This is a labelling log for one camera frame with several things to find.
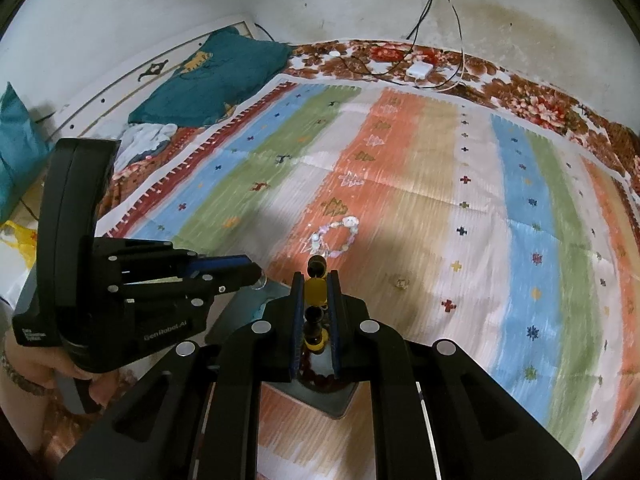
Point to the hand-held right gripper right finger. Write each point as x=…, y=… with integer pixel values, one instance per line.
x=334, y=332

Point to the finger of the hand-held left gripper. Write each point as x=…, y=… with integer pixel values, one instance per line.
x=200, y=287
x=220, y=262

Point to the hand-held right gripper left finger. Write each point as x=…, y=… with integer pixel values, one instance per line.
x=298, y=332

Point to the silver metal tin box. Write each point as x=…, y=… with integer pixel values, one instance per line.
x=235, y=316

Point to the person's left hand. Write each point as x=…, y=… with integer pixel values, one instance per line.
x=45, y=365

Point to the yellow plastic bag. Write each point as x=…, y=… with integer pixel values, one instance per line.
x=17, y=240

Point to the plain teal pillow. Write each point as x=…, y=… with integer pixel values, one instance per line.
x=20, y=160

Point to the light blue crumpled cloth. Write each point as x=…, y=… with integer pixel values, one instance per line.
x=145, y=142

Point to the colourful striped mat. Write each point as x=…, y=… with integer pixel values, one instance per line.
x=425, y=200

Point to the white headboard with dark motifs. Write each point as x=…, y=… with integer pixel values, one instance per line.
x=125, y=90

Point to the teal pillow with yellow print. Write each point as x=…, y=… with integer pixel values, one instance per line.
x=210, y=80

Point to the white charger brick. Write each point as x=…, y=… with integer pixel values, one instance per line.
x=419, y=71

